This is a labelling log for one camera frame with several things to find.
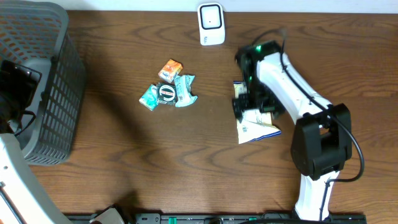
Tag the teal snack packet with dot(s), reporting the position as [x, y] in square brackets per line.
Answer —
[183, 86]

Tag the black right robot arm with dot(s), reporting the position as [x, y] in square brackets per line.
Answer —
[321, 143]

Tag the yellow snack bag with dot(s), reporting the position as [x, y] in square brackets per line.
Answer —
[252, 125]

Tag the teal small box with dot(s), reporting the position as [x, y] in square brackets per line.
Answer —
[150, 99]

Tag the grey plastic mesh basket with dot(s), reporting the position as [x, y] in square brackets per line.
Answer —
[35, 35]

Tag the black round-logo packet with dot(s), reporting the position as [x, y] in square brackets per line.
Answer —
[166, 94]

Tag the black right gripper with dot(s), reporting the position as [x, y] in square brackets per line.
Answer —
[273, 105]

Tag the white barcode scanner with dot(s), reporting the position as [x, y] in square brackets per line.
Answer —
[211, 24]

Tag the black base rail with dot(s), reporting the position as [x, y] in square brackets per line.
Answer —
[116, 214]

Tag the orange small box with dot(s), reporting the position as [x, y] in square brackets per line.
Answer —
[170, 70]

